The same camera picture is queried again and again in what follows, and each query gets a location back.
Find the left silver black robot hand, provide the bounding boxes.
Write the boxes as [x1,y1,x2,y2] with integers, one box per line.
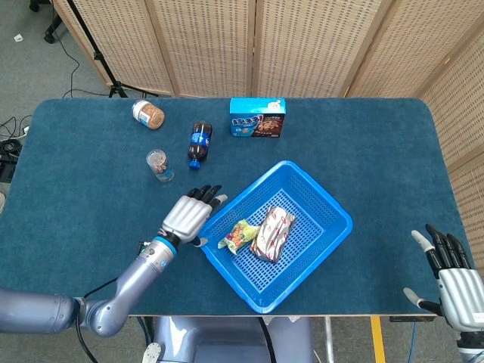
[161,185,228,249]

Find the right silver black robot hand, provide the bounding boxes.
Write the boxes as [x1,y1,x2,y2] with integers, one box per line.
[402,223,484,334]

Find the clear tube of biscuit sticks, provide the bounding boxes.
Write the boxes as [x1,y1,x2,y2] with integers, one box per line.
[145,148,175,183]

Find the green snack package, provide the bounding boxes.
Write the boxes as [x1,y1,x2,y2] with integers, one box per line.
[217,219,261,255]

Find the silver snack package red logos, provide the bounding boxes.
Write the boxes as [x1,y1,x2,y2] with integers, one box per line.
[250,206,297,264]

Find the white lid jar brown contents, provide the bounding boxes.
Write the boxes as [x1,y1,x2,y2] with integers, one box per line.
[132,99,166,131]

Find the cola bottle blue cap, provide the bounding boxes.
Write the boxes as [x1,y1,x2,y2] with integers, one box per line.
[187,120,213,171]

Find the teal table mat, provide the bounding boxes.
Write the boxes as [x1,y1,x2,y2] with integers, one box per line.
[0,98,473,318]

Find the blue chocolate cookie box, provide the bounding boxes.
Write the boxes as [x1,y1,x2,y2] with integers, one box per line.
[229,97,287,139]

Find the blue plastic perforated basket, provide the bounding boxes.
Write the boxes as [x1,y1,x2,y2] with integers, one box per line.
[198,160,354,315]

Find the silver robot torso base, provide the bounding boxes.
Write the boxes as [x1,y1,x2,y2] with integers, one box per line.
[141,315,317,363]

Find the silver table leg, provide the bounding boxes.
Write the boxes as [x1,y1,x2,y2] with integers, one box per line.
[323,316,336,363]

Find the black tripod stand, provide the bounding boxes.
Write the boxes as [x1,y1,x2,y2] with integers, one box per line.
[66,0,159,99]

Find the wicker folding screen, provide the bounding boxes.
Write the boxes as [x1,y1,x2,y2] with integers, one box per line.
[52,0,484,265]

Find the black wheeled stand base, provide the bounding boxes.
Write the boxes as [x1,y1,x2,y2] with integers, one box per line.
[29,0,64,44]

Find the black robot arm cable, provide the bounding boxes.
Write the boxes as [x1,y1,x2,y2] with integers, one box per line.
[74,277,119,363]

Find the black floor cable bundle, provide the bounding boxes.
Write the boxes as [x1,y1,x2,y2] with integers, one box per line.
[0,115,32,183]

